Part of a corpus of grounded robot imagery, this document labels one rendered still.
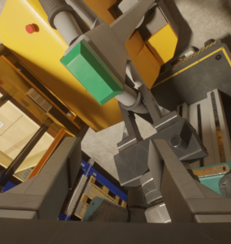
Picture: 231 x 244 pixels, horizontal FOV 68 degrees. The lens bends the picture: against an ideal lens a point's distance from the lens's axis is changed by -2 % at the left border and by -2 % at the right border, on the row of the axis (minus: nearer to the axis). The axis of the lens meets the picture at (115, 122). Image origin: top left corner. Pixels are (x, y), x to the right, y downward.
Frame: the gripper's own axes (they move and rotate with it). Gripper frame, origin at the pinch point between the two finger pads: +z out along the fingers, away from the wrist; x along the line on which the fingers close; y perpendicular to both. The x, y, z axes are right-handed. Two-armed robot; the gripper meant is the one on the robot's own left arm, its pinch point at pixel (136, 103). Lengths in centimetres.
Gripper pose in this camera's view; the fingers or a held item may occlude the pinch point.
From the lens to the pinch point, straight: 32.9
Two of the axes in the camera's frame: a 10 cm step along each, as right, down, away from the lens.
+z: -2.4, -8.2, 5.3
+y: -5.9, -3.0, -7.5
